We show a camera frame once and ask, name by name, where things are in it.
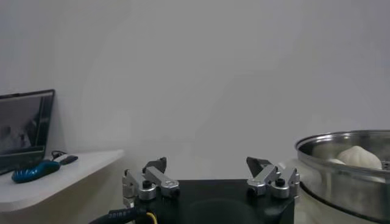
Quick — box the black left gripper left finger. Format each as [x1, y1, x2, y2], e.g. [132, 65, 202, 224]
[121, 156, 180, 208]

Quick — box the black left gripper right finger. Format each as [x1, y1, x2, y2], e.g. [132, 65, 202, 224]
[246, 156, 301, 200]

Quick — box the white steamed baozi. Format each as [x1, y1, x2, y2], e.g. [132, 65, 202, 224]
[336, 145, 383, 170]

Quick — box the stainless steel steamer basket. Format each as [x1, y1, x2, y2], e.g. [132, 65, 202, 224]
[294, 130, 390, 223]

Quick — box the white side table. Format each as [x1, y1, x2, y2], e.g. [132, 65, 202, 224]
[0, 149, 125, 224]

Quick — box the small black device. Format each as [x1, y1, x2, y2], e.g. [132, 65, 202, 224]
[59, 155, 79, 166]

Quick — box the blue computer mouse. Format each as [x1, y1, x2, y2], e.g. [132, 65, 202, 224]
[11, 160, 61, 184]

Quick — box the black laptop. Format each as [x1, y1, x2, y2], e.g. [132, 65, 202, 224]
[0, 89, 55, 176]

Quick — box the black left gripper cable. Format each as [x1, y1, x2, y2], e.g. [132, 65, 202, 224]
[88, 206, 159, 224]

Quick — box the black earphone cable loop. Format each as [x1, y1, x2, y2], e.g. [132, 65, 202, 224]
[50, 150, 69, 162]

